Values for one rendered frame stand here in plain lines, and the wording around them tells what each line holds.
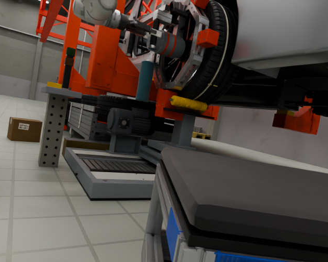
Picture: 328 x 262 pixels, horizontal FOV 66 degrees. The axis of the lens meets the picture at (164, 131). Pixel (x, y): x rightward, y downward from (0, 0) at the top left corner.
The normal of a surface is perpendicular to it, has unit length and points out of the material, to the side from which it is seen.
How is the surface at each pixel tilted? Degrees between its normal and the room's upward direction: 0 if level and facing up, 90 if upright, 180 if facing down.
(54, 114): 90
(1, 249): 0
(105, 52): 90
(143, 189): 90
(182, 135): 90
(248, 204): 22
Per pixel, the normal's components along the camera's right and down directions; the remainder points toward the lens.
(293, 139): -0.85, -0.12
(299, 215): 0.19, -0.88
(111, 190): 0.48, 0.13
